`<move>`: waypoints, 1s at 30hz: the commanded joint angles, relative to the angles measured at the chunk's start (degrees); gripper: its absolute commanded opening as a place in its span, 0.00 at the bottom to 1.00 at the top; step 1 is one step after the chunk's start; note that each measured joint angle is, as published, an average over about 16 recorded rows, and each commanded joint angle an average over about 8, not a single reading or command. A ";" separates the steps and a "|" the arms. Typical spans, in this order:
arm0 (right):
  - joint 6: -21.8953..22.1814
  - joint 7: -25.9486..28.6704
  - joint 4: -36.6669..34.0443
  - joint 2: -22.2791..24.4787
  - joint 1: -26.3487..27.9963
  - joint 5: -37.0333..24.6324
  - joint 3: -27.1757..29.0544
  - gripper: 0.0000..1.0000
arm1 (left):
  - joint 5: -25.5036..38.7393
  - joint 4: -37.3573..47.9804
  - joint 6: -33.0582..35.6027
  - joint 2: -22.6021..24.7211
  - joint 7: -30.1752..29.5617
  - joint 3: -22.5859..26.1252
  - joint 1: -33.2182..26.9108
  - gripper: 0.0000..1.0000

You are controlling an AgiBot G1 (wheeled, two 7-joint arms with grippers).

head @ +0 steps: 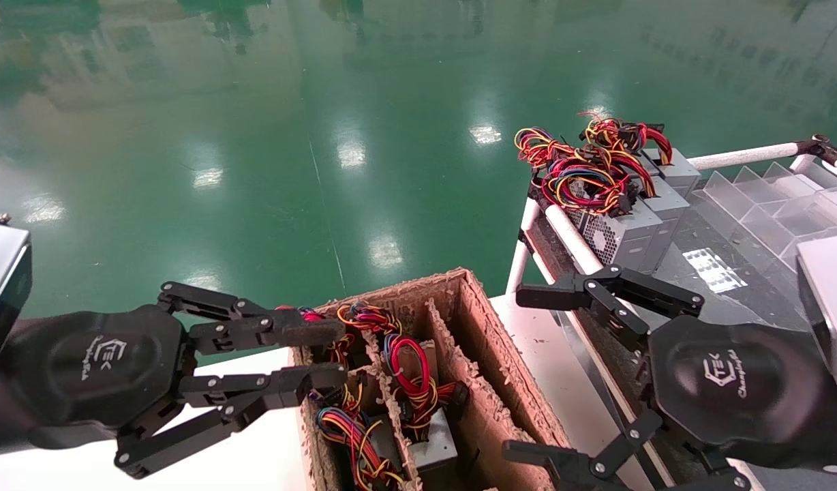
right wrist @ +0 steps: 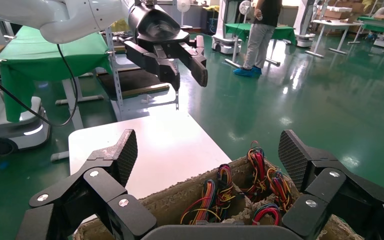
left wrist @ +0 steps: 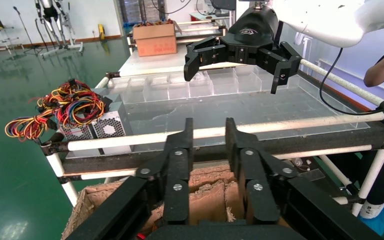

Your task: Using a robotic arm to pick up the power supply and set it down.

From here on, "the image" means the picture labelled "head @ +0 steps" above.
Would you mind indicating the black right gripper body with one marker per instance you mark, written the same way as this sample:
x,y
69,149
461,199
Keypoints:
x,y
732,382

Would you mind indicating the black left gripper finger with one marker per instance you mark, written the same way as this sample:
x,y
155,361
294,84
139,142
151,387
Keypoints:
x,y
316,380
309,329

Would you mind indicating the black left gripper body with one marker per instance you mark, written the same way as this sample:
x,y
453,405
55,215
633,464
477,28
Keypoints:
x,y
98,368

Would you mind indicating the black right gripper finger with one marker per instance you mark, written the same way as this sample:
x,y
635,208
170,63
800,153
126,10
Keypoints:
x,y
582,472
616,300

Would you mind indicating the brown cardboard box with dividers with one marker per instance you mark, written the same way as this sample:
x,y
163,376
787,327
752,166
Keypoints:
x,y
487,382

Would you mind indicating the clear acrylic divider tray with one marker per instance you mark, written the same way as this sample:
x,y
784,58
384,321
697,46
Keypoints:
x,y
766,204

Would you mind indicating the white tube crossbar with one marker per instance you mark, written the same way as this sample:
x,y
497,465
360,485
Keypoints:
x,y
739,156

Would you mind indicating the black tube connector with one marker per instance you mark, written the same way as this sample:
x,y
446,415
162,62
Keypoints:
x,y
817,146

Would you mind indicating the thin white frame bar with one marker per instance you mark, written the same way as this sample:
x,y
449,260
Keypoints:
x,y
542,267

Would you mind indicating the white tube frame leg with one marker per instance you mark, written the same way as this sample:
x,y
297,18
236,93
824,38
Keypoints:
x,y
519,262

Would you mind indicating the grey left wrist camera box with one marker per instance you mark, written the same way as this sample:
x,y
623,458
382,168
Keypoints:
x,y
1,293

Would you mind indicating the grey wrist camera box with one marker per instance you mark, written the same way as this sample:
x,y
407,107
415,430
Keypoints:
x,y
831,307
1,293

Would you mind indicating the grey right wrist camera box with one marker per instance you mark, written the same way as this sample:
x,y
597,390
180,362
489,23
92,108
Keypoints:
x,y
831,307

